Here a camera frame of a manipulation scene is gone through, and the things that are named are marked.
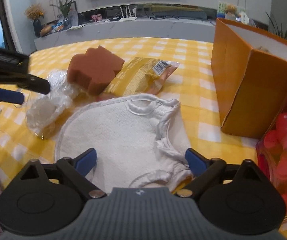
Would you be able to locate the white bubble wrap bundle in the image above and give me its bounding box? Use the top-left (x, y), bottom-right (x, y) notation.
top-left (26, 69), bottom-right (80, 139)

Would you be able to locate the white terry bib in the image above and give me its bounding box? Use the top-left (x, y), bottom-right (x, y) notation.
top-left (54, 94), bottom-right (192, 193)

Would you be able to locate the brown cat-shaped sponge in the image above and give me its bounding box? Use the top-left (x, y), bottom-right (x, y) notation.
top-left (67, 46), bottom-right (125, 96)

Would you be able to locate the yellow snack packet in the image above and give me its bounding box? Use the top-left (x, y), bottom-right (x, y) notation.
top-left (98, 57), bottom-right (180, 100)

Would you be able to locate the dried yellow flowers vase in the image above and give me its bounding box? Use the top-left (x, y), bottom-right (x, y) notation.
top-left (25, 3), bottom-right (44, 37)

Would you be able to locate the orange cardboard box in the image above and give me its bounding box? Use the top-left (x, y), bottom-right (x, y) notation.
top-left (211, 18), bottom-right (287, 139)

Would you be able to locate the white wifi router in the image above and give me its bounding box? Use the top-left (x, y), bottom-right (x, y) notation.
top-left (119, 6), bottom-right (137, 21)

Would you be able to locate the white TV console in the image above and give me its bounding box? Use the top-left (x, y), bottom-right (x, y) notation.
top-left (34, 18), bottom-right (216, 50)

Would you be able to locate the teddy bear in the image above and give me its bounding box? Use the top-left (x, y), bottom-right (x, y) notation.
top-left (224, 4), bottom-right (238, 21)

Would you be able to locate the snake plant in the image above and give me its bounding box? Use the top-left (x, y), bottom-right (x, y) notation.
top-left (266, 12), bottom-right (287, 40)

